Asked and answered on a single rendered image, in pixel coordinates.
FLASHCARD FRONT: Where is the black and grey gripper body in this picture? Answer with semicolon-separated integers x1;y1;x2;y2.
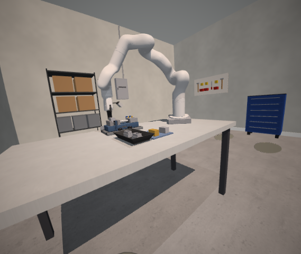
103;97;113;111

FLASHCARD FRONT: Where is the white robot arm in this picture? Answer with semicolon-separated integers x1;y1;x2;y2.
97;34;189;119

